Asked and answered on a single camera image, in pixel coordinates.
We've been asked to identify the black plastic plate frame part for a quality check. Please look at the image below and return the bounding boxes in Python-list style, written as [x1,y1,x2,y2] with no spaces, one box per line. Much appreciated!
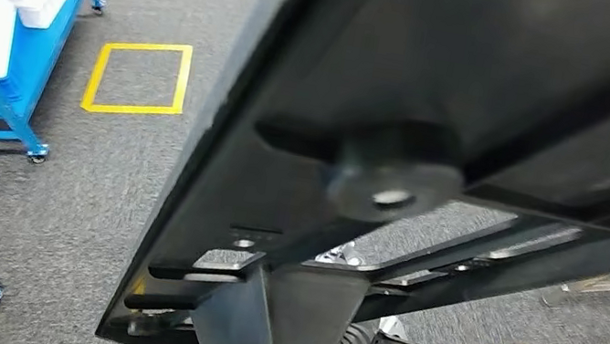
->
[94,0,610,344]

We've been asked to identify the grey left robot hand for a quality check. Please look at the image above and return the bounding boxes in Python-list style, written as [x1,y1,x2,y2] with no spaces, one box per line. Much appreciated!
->
[315,236,372,270]

